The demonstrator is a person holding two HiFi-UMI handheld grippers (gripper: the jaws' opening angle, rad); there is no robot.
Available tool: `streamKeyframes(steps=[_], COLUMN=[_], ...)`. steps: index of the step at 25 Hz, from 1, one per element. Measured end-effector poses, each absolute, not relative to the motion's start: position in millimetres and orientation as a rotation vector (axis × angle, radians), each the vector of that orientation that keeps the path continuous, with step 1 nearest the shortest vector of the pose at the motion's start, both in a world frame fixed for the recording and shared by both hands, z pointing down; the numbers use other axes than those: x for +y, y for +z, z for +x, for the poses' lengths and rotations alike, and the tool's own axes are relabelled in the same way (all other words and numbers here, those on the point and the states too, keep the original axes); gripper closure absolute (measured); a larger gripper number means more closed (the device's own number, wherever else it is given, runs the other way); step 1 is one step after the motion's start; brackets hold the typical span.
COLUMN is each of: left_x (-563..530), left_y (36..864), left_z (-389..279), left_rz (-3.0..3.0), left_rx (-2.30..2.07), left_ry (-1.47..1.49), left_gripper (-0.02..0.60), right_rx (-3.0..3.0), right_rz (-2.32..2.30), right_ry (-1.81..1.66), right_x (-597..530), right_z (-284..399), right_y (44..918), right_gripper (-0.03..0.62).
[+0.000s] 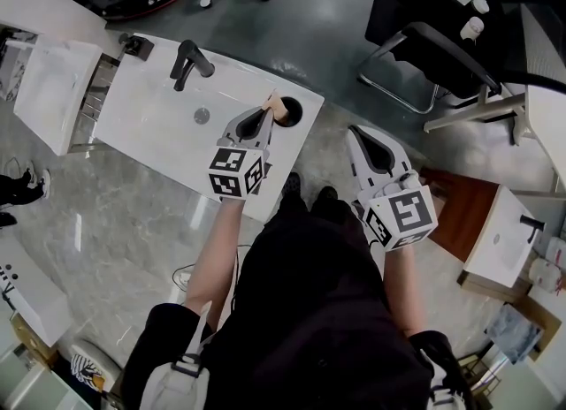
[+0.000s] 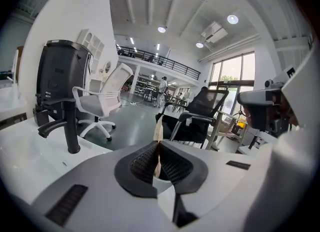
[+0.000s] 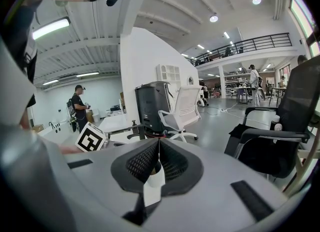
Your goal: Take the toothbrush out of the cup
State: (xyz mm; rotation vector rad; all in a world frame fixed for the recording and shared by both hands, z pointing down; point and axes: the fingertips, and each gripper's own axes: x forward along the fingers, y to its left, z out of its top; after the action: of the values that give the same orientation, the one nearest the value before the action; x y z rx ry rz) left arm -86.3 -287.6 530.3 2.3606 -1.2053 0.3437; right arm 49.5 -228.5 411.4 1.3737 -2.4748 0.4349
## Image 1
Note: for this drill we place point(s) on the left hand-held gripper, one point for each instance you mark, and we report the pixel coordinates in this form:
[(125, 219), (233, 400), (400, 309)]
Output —
[(230, 169)]

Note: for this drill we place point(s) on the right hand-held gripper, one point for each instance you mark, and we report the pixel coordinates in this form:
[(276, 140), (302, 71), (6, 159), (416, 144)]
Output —
[(404, 214)]

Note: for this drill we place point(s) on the small tan object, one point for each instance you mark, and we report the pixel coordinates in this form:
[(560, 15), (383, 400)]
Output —
[(276, 108)]

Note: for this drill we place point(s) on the person's right forearm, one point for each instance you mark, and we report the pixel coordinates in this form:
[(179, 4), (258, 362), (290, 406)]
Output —
[(404, 289)]

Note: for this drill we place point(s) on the white shoulder bag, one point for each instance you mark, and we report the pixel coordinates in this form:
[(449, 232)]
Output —
[(172, 386)]

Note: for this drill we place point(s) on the person's left forearm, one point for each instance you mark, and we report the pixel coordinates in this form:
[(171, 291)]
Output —
[(208, 258)]

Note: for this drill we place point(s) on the round metal sink drain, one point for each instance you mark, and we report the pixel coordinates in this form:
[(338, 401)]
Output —
[(202, 115)]

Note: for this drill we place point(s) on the person's right black shoe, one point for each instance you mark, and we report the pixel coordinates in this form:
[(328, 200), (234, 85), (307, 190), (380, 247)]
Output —
[(328, 193)]

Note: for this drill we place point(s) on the person's black shoe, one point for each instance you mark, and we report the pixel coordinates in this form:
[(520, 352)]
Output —
[(328, 193), (292, 185)]

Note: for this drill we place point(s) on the person's left black shoe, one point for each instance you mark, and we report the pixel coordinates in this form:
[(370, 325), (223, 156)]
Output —
[(292, 185)]

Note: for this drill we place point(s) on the person's black trousers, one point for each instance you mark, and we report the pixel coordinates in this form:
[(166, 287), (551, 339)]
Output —
[(327, 214)]

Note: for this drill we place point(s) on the white washbasin with black faucet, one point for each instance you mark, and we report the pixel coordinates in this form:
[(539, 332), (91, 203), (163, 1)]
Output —
[(155, 134)]

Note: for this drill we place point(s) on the reddish brown wooden cabinet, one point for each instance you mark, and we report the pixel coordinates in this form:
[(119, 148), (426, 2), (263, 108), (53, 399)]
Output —
[(464, 209)]

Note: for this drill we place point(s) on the black office chair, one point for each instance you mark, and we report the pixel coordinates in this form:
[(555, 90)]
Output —
[(438, 63)]

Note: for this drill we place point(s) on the small black box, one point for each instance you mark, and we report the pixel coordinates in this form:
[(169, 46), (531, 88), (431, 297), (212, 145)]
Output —
[(137, 46)]

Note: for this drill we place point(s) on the small white washbasin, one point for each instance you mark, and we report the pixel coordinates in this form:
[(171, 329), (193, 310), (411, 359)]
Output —
[(504, 240)]

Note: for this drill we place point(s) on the white plastic bottle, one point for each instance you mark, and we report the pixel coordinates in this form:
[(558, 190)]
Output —
[(471, 27), (479, 5)]

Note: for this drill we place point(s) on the metal rack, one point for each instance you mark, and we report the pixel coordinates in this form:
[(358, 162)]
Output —
[(95, 99)]

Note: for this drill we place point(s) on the white desk with wooden legs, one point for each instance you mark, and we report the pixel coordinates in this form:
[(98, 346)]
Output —
[(546, 134)]

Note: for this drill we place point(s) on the small black faucet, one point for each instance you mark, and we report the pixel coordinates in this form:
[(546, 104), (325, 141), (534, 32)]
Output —
[(533, 227)]

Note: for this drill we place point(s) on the person's black shirt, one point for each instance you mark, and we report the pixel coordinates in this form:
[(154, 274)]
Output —
[(318, 333)]

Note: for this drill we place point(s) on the black mesh chair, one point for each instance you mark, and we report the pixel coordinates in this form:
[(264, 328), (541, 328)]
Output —
[(535, 41)]

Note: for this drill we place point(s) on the white plastic bag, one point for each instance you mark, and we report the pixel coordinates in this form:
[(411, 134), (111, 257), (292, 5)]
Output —
[(546, 271)]

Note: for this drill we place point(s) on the grey marble tile sample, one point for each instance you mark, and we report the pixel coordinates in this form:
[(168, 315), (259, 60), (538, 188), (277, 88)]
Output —
[(515, 333)]

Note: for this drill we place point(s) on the white counter with black dots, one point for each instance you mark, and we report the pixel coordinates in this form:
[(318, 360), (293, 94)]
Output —
[(31, 293)]

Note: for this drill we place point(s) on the striped yellow cloth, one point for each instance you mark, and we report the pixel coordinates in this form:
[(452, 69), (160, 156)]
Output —
[(86, 370)]

